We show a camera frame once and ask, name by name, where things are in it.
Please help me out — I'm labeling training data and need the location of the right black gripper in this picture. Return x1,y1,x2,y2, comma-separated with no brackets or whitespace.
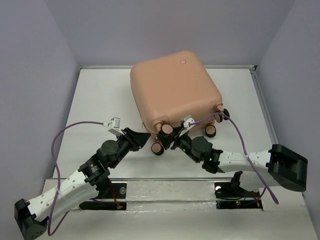
157,125,200,163

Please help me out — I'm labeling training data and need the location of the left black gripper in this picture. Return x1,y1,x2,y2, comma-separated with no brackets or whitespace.
110,127,152,168

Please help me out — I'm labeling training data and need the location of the pink hard-shell suitcase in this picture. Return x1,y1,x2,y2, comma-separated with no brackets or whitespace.
130,50,229,156

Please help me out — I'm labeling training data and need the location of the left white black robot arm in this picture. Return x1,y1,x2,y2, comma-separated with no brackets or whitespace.
14,127,151,240

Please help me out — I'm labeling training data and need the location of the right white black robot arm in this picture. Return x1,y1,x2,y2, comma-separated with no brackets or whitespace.
157,133,308,196

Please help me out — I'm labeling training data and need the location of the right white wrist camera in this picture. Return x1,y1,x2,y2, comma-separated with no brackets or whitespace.
179,115,195,137

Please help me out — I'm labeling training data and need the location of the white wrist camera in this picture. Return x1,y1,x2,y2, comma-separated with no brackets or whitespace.
179,115,195,137
107,117,124,138

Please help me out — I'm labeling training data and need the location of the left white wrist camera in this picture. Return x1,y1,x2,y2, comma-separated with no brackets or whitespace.
107,117,124,138

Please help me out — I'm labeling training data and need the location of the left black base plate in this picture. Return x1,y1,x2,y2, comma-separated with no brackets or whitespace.
78,181,127,211

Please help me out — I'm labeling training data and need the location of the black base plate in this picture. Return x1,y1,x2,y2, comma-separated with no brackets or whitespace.
214,182,263,210
78,181,127,211

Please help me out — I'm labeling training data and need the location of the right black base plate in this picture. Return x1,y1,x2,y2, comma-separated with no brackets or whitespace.
214,182,263,210

